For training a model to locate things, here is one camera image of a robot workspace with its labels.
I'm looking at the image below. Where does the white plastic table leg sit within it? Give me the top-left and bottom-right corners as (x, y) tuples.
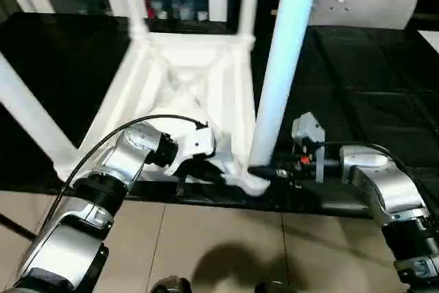
(249, 0), (325, 167)
(0, 51), (82, 180)
(118, 0), (150, 42)
(238, 0), (263, 43)

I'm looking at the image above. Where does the black mat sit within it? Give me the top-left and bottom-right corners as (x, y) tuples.
(0, 11), (439, 220)

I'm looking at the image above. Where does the dark left robot leg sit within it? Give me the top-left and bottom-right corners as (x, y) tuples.
(152, 274), (191, 293)

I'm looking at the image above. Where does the white flat panel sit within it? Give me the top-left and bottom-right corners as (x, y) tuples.
(416, 29), (439, 50)

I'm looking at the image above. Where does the black metal stand pole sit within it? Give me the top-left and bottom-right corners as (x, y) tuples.
(0, 213), (35, 239)

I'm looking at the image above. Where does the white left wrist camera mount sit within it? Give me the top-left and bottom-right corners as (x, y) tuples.
(164, 123), (217, 177)

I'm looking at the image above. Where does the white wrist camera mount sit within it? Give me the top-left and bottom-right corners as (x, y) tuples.
(164, 123), (217, 177)
(291, 111), (326, 184)

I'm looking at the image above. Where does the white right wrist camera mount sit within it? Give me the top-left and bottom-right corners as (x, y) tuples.
(291, 111), (326, 184)

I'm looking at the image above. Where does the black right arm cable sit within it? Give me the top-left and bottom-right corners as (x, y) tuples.
(318, 140), (439, 211)

